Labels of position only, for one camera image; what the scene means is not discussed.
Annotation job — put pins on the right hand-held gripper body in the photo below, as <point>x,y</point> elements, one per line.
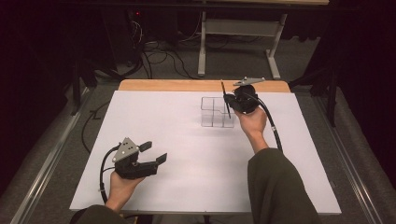
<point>246,99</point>

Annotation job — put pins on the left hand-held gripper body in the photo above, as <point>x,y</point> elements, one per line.
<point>130,161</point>

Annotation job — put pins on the dark pencil with gold band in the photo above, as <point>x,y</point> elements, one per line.
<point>224,93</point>

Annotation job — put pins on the clear plastic pen holder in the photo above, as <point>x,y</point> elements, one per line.
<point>214,116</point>

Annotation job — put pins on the person's right hand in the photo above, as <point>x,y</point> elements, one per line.
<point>253,124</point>

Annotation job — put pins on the person's left hand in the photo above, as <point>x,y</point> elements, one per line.
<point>123,189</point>

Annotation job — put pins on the black metal stand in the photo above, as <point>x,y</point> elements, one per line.
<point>327,90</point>
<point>79,81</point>

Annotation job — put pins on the white metal desk frame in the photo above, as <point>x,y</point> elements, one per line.
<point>239,28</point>

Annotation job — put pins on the metal floor rail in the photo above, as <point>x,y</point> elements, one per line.
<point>348,161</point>
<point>46,161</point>

